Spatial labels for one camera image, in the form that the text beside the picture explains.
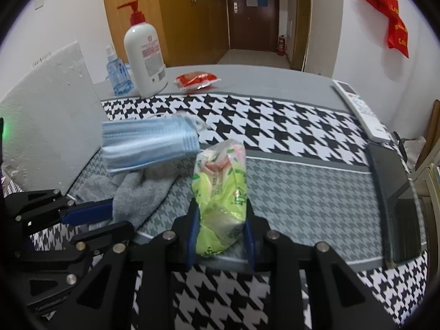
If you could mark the white lotion pump bottle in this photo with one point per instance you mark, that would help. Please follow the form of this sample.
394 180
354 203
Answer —
144 54

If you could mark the houndstooth table mat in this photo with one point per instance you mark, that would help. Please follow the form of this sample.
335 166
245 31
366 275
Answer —
309 177

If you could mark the white remote control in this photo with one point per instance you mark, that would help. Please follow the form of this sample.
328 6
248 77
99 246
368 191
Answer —
371 124

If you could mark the grey sock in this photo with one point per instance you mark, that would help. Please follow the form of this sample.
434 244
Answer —
138 196

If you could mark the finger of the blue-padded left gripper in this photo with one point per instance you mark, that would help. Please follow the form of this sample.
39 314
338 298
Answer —
157 261

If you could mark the white wall switch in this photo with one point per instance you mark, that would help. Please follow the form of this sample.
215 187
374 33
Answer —
38 4

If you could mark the red fire extinguisher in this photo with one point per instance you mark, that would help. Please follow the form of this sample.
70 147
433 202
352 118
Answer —
281 45

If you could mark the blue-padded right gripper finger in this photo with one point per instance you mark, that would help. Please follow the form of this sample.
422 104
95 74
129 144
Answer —
338 299

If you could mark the red hanging banner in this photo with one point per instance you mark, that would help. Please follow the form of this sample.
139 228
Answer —
397 37

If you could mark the side wooden door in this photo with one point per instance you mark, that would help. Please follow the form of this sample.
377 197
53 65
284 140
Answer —
303 14

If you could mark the wooden wardrobe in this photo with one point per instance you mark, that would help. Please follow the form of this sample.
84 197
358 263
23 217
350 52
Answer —
191 32

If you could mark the dark brown entrance door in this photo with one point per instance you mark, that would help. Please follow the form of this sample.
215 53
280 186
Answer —
254 24

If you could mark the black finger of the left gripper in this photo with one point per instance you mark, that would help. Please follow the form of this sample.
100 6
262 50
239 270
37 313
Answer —
89 240

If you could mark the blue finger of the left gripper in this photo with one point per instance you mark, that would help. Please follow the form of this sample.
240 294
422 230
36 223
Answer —
49 207

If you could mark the red snack packet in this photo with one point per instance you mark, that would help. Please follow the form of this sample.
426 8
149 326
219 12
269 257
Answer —
194 81

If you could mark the small blue spray bottle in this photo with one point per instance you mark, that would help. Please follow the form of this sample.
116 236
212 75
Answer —
117 73

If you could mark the white styrofoam box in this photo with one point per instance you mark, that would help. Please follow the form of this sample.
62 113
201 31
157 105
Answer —
52 120

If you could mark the black tablet device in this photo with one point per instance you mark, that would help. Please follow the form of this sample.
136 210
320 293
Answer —
400 228

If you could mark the green tissue packet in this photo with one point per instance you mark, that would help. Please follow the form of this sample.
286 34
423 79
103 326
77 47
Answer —
219 185

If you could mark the blue face mask stack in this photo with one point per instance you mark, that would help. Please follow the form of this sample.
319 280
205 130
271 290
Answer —
134 144

